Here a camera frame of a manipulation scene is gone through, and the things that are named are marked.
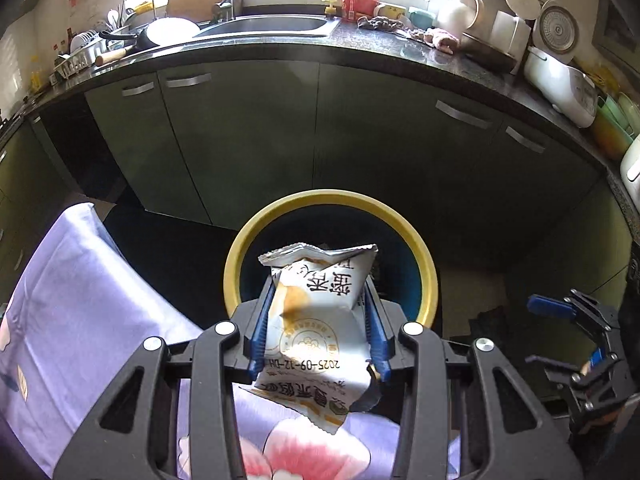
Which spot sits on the purple floral tablecloth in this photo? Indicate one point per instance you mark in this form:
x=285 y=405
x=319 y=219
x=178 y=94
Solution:
x=75 y=310

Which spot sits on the teal container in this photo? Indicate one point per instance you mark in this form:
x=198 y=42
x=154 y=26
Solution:
x=422 y=17

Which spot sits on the white snack packet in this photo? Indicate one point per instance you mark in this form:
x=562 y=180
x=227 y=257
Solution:
x=310 y=330

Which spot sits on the grey rag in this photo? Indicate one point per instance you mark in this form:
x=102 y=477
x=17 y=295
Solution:
x=382 y=23

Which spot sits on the steel sink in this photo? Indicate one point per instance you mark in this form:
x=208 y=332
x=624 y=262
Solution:
x=270 y=25

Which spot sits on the white round perforated lid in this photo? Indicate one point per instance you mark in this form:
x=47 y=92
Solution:
x=557 y=27

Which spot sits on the white square container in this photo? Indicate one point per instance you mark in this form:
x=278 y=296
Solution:
x=510 y=32

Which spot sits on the yellow soap dispenser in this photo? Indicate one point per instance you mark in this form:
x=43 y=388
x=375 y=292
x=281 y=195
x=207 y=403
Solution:
x=330 y=9

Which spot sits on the white rice cooker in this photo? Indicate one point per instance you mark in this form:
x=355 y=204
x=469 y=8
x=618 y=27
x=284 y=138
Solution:
x=560 y=80

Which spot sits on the yellow bottle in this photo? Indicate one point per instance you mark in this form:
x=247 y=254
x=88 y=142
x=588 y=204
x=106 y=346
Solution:
x=36 y=77

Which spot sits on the green plastic container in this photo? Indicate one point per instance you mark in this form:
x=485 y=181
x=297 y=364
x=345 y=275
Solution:
x=612 y=130

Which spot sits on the dark stone kitchen counter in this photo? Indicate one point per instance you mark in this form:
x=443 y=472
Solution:
x=400 y=55

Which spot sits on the yellow and white bowl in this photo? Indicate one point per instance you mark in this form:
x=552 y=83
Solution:
x=390 y=11

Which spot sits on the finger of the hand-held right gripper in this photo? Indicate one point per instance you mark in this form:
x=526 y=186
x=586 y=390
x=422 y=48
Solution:
x=547 y=306
x=557 y=376

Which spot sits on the yellow rimmed blue trash bin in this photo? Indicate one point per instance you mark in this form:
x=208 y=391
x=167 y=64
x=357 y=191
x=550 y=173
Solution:
x=330 y=199

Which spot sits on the green kitchen cabinets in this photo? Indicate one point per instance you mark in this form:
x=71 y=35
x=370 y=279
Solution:
x=250 y=135

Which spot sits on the white round dish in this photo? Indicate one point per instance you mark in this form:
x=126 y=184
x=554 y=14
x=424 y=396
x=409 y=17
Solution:
x=522 y=0

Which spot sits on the wooden rolling pin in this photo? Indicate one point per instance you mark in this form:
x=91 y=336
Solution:
x=114 y=56

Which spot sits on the white appliance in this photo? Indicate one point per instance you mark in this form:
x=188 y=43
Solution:
x=631 y=165

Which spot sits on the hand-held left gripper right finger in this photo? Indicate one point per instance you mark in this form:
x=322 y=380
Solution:
x=377 y=340

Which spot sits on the white dish rack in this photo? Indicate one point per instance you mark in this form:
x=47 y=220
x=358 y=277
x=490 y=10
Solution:
x=82 y=55

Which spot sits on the red bowl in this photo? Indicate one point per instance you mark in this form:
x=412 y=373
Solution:
x=360 y=5

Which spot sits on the thin steel faucet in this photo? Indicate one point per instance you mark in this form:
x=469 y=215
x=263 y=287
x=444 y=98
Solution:
x=150 y=0

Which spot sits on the pink rag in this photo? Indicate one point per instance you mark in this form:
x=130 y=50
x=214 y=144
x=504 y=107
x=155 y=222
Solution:
x=442 y=40

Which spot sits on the white jug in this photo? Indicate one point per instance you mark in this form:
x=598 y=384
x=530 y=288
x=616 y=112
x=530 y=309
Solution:
x=457 y=12

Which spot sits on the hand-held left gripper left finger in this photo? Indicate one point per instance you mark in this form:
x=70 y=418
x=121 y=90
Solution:
x=260 y=330

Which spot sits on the black frying pan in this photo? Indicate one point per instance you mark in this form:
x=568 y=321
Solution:
x=140 y=40

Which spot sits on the white plate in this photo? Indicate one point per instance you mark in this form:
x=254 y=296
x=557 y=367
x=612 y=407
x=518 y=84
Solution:
x=172 y=30

